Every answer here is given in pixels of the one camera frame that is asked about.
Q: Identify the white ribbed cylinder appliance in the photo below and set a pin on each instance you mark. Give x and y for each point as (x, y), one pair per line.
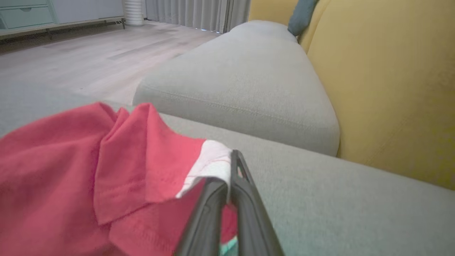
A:
(133, 12)

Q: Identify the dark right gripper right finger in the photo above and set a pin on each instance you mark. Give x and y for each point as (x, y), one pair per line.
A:
(252, 220)

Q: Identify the large grey sofa seat cushion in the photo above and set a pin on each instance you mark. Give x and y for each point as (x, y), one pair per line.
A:
(355, 213)

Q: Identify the red white numbered jersey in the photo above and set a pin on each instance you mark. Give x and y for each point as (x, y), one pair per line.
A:
(71, 170)

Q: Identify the blue-grey throw pillow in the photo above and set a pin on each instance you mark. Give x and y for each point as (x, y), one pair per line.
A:
(302, 16)

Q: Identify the grey pleated curtain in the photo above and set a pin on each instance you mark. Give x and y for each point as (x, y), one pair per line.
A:
(199, 14)

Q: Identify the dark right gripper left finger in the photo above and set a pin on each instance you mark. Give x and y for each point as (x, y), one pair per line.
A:
(206, 220)

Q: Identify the pale green low cabinet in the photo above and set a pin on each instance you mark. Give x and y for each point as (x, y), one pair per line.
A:
(53, 14)

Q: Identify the small grey sofa seat cushion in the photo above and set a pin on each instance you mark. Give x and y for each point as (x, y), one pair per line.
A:
(249, 78)

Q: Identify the yellow sofa back cushion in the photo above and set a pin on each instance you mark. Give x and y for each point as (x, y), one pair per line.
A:
(391, 89)

